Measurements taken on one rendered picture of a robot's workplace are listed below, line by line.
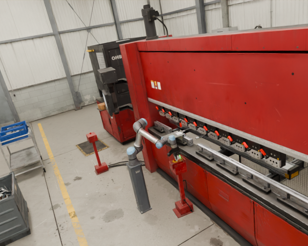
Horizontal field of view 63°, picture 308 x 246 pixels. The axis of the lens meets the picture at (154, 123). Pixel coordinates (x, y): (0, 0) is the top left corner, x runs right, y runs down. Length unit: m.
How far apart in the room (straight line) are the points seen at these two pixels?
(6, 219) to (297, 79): 3.80
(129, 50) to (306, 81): 2.72
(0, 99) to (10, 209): 6.48
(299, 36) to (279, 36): 0.15
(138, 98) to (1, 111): 6.80
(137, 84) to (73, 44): 6.37
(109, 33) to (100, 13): 0.79
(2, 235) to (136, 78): 2.93
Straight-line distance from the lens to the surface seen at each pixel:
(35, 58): 10.06
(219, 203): 3.23
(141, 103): 4.20
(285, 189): 2.55
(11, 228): 4.25
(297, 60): 2.00
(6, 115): 10.23
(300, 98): 2.05
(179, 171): 3.31
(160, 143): 3.05
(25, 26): 10.07
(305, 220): 2.42
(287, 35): 2.00
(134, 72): 4.08
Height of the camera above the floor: 2.47
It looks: 21 degrees down
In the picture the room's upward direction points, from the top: 11 degrees counter-clockwise
